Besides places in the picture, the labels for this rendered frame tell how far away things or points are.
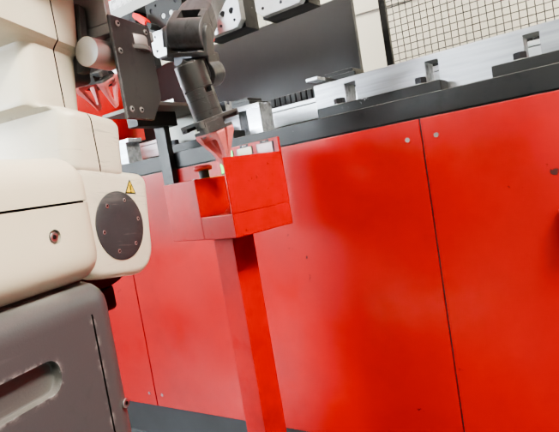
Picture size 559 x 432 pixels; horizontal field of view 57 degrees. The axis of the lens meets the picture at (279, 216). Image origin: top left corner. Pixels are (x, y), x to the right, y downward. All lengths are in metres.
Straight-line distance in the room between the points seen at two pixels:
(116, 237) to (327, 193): 0.56
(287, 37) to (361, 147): 0.96
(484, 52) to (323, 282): 0.61
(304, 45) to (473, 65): 0.92
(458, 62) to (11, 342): 1.01
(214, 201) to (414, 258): 0.44
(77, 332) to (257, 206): 0.55
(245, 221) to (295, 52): 1.14
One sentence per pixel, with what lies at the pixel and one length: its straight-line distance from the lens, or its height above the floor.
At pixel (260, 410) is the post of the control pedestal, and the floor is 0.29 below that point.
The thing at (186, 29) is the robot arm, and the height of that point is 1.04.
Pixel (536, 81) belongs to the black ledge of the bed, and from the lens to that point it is 1.05.
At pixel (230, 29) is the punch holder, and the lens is 1.49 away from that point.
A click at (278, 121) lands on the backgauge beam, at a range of 1.71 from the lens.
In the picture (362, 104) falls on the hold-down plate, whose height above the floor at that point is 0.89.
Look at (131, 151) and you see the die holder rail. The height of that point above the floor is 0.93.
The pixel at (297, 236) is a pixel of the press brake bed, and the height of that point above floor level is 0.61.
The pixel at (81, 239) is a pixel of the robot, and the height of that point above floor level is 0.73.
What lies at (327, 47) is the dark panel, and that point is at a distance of 1.94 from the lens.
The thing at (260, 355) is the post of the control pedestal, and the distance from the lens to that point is 1.10.
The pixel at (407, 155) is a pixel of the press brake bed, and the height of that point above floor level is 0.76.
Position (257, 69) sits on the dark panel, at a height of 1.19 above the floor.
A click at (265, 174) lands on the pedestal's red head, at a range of 1.01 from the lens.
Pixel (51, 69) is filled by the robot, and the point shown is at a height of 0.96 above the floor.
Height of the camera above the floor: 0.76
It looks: 4 degrees down
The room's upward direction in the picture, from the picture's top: 9 degrees counter-clockwise
